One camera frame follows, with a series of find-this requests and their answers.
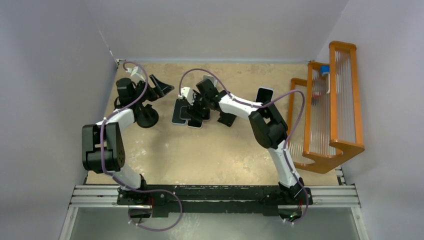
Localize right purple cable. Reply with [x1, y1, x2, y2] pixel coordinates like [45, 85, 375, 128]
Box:
[178, 68, 310, 226]

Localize white case phone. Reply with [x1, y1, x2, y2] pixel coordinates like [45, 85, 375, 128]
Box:
[187, 118, 203, 129]

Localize black round base phone stand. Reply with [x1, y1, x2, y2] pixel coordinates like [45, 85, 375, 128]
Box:
[134, 104, 159, 129]

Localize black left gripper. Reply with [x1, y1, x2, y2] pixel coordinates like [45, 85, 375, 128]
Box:
[132, 75, 173, 105]

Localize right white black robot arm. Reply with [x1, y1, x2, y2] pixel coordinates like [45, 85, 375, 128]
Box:
[178, 79, 304, 204]

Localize silver metal phone stand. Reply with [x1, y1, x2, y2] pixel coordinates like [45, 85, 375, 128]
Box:
[202, 74, 218, 88]

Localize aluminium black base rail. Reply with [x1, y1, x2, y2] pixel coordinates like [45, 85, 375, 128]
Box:
[60, 167, 369, 240]

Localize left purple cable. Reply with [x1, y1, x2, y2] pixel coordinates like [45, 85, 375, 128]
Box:
[99, 61, 184, 233]

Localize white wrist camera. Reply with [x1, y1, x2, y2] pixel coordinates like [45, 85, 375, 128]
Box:
[178, 87, 195, 106]
[128, 66, 146, 83]

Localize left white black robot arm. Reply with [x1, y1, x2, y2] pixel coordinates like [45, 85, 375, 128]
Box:
[81, 74, 174, 205]

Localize blue case phone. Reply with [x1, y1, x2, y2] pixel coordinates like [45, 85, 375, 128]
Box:
[171, 99, 187, 125]

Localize orange wooden tiered rack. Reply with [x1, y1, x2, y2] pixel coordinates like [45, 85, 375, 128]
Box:
[287, 41, 365, 174]

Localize purple case phone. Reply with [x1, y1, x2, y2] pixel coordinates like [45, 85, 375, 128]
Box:
[179, 106, 211, 121]

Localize purple cable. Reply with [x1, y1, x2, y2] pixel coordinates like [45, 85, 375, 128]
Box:
[178, 68, 310, 226]
[99, 61, 184, 233]

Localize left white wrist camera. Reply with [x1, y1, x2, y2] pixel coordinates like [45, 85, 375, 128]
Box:
[128, 66, 146, 83]

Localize red black stamp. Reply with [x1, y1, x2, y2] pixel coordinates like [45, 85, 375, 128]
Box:
[311, 91, 321, 106]

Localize black plastic phone stand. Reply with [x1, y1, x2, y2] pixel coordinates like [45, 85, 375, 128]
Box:
[217, 112, 237, 127]

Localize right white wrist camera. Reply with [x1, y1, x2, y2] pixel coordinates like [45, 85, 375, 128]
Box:
[178, 87, 195, 106]

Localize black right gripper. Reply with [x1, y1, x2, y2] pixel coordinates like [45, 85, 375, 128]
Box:
[184, 90, 210, 124]

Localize lilac case phone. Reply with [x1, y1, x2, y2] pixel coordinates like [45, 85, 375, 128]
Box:
[255, 86, 274, 103]

